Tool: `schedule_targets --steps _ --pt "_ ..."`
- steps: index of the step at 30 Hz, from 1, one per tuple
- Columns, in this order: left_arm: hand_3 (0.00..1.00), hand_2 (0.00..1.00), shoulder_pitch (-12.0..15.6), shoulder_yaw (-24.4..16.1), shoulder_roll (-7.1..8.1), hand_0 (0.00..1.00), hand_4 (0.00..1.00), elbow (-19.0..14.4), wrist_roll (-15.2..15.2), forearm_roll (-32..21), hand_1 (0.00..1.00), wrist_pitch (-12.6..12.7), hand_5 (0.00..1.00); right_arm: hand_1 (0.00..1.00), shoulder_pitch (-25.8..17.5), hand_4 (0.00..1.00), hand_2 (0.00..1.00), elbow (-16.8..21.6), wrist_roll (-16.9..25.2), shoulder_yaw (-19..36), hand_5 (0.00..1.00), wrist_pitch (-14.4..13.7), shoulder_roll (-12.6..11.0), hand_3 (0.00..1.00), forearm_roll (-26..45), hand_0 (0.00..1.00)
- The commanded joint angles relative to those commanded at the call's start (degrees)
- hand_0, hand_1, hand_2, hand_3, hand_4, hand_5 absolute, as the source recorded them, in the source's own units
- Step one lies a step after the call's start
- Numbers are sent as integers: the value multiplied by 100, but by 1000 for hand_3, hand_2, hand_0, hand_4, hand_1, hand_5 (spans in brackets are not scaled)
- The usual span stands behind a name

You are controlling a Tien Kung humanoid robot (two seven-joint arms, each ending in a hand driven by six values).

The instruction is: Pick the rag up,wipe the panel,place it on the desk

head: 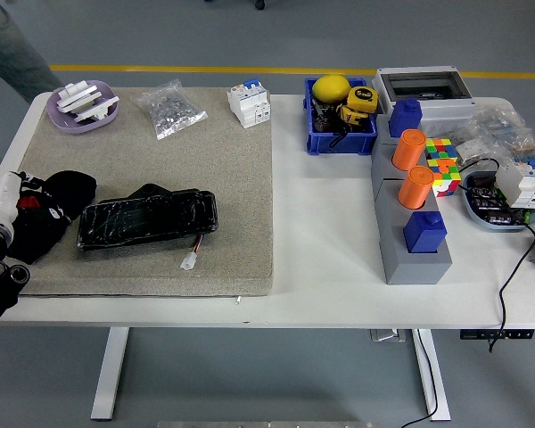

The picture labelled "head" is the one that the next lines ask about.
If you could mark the yellow ball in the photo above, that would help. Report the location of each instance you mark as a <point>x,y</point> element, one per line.
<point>331,88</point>

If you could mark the large white circuit breaker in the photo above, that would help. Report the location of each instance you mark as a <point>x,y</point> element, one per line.
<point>526,183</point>

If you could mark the grey enclosure box clear lid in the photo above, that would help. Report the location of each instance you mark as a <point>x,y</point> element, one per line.
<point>446,111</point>

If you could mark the white plastic part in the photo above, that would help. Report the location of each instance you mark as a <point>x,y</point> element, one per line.
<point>78,96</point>
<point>98,109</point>

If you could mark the purple tray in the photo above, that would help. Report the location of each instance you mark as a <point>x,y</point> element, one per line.
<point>62,122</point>

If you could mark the blue plastic bin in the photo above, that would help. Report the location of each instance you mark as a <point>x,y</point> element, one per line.
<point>339,142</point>

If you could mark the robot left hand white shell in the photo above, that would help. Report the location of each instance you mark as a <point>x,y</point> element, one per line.
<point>0,198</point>

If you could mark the clear bag with white part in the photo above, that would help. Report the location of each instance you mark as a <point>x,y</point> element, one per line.
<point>470,151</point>

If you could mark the grey-brown mat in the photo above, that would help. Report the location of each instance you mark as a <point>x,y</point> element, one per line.
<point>160,156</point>

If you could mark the grey peg holder block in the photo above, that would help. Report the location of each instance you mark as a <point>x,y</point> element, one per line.
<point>414,269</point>

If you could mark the clear bag of screws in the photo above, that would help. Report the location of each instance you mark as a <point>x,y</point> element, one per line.
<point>169,109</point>

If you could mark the yellow black tape measure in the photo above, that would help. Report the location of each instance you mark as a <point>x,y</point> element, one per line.
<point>363,98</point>

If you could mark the blue square peg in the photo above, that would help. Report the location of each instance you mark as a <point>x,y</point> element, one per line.
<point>423,234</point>
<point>403,118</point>

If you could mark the person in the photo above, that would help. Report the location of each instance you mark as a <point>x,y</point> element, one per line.
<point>9,49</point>

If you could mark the clear bag of components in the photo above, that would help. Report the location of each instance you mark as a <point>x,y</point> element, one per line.
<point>504,127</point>

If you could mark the silver bracket under table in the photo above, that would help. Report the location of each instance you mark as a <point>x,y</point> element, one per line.
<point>387,335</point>

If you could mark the dark electronic modules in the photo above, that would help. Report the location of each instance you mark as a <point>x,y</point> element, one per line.
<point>483,196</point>

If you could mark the black chair caster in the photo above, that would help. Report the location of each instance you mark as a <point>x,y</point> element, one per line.
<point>260,4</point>

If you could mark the dark hand tool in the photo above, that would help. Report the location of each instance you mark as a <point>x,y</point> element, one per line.
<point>323,118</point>

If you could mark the yellow black tool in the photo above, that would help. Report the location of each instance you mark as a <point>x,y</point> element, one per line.
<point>353,115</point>

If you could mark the white table leg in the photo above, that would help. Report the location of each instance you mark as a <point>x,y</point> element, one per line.
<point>109,374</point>
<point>437,401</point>

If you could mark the black desk control panel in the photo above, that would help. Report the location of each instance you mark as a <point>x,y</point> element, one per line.
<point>470,334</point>

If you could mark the orange cylinder peg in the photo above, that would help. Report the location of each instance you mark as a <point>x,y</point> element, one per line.
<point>414,187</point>
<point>408,149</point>

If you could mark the black glossy panel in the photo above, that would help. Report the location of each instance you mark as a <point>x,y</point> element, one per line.
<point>147,218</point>

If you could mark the white circuit breaker blue switch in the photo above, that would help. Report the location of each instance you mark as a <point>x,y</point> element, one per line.
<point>249,104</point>

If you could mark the colourful puzzle cube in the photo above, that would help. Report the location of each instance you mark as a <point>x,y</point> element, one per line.
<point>441,149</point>
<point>446,178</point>

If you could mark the blue-grey tray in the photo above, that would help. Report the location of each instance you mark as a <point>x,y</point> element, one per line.
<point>477,216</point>

